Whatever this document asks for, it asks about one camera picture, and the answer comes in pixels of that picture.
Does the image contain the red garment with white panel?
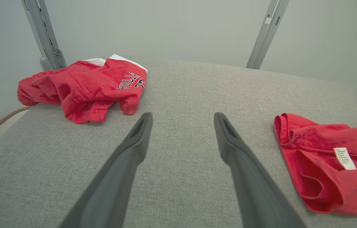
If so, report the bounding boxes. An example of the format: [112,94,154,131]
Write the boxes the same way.
[273,113,357,215]

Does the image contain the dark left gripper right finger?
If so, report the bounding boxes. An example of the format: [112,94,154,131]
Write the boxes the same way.
[214,112,307,228]

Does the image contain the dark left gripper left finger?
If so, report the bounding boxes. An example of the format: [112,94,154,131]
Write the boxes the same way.
[59,112,153,228]

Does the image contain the grey slanted metal frame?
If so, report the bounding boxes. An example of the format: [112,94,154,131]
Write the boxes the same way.
[21,0,67,71]

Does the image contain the grey double metal post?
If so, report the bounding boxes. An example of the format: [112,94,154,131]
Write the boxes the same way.
[246,0,290,69]

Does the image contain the red Bulls 23 shorts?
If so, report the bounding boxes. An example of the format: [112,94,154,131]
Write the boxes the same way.
[17,54,148,124]

